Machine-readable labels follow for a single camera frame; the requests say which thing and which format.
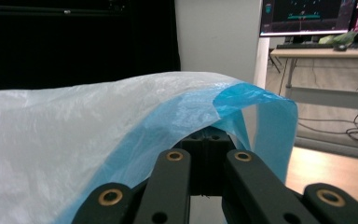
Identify large dark computer monitor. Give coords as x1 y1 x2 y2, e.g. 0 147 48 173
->
259 0 358 37

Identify black cable tangle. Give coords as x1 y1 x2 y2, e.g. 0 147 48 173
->
297 60 358 145

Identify white-framed desk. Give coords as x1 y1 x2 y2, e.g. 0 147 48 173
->
269 47 358 112

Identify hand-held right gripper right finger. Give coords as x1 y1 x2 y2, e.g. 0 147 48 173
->
207 125 237 198

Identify black curtain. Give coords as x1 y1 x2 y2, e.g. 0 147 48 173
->
0 0 182 91

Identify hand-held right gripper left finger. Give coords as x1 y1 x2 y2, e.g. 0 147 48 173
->
179 129 209 198

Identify green bag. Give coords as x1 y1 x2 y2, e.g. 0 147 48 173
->
317 30 358 45

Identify black keyboard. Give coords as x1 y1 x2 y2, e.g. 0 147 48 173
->
275 42 336 50

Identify white blue-edged plastic bag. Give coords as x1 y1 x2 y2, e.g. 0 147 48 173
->
0 71 299 224

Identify white partition panel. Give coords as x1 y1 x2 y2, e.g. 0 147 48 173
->
173 0 272 91

